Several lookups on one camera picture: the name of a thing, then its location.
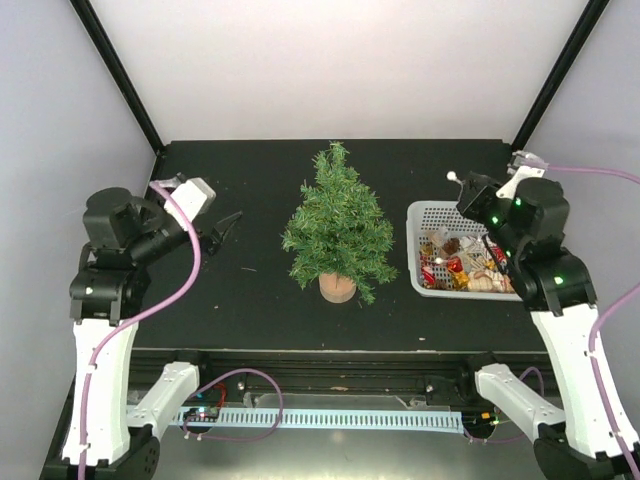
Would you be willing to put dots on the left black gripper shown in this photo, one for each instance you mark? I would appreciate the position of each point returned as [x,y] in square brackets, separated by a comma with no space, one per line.
[212,240]

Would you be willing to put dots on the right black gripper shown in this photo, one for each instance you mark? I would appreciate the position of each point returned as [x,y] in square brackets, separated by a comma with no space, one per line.
[471,203]

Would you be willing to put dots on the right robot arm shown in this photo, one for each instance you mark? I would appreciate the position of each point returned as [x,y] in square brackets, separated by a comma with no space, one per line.
[590,435]

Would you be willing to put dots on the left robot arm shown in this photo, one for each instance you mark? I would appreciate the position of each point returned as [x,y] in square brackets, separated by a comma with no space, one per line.
[106,439]

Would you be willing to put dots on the small green christmas tree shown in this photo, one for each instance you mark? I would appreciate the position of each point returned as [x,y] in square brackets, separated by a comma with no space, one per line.
[339,227]

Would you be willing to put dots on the wooden tree base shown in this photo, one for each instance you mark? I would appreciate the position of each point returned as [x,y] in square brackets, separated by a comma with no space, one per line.
[335,288]

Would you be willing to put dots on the pine cone ornament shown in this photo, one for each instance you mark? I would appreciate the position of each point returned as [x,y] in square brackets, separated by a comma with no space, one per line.
[451,246]

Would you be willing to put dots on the white perforated plastic basket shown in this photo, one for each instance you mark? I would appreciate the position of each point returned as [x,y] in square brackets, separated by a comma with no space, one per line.
[429,225]

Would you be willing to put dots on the beige figurine ornament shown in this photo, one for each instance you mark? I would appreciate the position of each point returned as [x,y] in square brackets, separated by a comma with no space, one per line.
[489,281]

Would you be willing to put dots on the gold gift box ornament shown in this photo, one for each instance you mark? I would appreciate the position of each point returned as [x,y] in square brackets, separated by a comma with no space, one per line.
[459,277]

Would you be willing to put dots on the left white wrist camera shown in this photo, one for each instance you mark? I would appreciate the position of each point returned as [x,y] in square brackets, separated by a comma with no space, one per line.
[194,195]

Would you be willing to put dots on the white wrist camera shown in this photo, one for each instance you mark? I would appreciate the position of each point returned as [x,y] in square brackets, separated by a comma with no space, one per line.
[523,165]
[194,195]

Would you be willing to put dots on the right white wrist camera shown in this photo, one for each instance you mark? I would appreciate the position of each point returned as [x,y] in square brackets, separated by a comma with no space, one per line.
[523,165]

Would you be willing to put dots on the right black frame post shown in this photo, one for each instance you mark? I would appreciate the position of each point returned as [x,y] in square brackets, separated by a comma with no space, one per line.
[582,30]

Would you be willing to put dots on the black frame post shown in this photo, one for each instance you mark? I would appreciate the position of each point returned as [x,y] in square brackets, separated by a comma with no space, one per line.
[582,30]
[93,26]

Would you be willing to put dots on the white slotted cable duct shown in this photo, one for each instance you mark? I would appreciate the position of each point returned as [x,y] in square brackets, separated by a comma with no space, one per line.
[326,419]

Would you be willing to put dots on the left black frame post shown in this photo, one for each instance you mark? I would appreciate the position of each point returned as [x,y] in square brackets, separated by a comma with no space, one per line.
[93,26]

